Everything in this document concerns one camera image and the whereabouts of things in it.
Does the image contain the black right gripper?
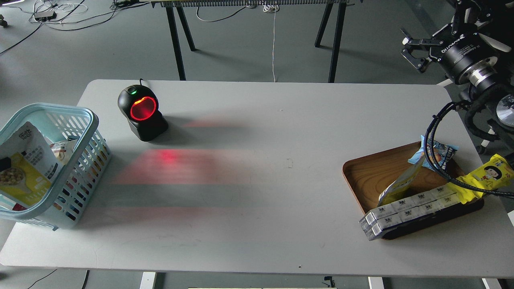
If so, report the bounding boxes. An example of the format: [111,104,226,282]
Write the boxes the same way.
[400,0,499,85]

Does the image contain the yellow white snack pouch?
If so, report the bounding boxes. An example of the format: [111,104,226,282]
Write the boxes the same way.
[0,121,63,208]

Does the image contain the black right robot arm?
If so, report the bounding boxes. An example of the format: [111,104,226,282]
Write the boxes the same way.
[401,0,513,150]

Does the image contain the blue snack bag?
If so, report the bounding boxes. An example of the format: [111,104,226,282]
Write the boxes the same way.
[407,135,459,170]

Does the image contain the yellow cartoon snack bag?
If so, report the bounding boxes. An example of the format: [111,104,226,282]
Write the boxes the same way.
[446,154,514,204]

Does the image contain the white boxed snack pack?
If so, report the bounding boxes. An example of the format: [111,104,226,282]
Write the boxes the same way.
[359,185,461,241]

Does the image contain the light blue plastic basket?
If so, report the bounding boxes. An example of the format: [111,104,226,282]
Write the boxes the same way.
[1,103,110,230]

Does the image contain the snacks inside basket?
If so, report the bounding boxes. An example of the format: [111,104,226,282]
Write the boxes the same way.
[45,137,78,166]

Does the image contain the brown wooden tray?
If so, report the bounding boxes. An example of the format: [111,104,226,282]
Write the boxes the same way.
[342,142,484,240]

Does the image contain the black barcode scanner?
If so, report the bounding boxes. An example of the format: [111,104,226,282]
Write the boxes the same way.
[118,84,169,142]

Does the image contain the black trestle table frame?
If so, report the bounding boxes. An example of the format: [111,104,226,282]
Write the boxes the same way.
[149,0,349,83]

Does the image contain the black cable loop right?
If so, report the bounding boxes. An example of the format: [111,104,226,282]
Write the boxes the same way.
[424,100,514,198]

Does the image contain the white hanging cord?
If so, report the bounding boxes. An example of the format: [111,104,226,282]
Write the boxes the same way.
[263,4,279,83]

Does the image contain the floor cables and adapter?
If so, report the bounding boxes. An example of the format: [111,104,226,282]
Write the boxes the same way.
[0,0,149,55]

